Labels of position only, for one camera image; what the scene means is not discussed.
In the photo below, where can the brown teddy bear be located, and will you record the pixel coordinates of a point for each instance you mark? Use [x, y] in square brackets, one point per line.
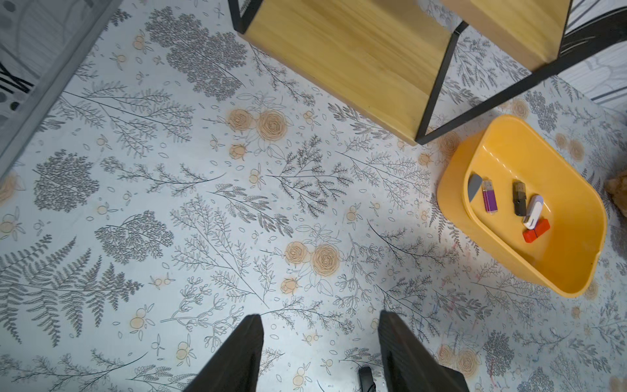
[617, 189]

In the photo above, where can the wooden shelf black frame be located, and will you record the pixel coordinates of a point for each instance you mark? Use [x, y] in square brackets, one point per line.
[389, 59]

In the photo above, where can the white lilac usb flash drive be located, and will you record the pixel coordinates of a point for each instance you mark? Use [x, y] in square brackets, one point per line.
[534, 211]

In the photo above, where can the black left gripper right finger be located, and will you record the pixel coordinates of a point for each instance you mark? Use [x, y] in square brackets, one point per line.
[407, 364]

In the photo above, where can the grey usb flash drive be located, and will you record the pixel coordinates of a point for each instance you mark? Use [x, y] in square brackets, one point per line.
[474, 185]

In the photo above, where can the black usb flash drive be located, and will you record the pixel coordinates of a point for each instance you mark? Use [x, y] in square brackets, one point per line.
[366, 380]

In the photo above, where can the yellow plastic storage box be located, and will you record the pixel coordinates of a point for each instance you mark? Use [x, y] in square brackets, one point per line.
[565, 257]

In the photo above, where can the purple usb flash drive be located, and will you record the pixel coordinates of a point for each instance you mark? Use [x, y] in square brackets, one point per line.
[489, 197]

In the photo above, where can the red usb flash drive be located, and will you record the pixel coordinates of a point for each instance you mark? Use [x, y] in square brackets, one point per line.
[531, 235]

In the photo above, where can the dark brown usb flash drive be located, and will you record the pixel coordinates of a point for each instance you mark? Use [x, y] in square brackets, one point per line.
[519, 198]

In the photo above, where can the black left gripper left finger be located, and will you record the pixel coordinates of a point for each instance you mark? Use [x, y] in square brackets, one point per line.
[236, 365]

